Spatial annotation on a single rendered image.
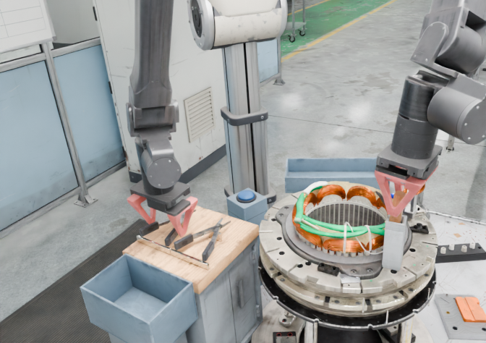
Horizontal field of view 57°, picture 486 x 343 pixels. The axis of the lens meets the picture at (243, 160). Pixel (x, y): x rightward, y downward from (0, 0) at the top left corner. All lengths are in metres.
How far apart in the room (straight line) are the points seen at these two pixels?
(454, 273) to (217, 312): 0.66
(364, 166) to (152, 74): 0.68
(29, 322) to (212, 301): 1.72
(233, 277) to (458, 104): 0.54
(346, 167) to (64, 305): 1.74
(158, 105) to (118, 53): 2.33
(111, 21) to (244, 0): 2.04
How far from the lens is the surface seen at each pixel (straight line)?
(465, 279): 1.29
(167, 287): 0.86
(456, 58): 0.64
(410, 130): 0.65
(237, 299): 0.96
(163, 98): 0.74
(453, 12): 0.64
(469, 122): 0.58
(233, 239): 0.89
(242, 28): 1.09
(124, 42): 3.01
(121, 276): 0.91
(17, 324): 2.52
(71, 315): 2.44
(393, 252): 0.76
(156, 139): 0.76
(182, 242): 0.85
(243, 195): 1.06
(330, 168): 1.19
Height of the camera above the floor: 1.59
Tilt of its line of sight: 26 degrees down
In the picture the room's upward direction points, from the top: 5 degrees counter-clockwise
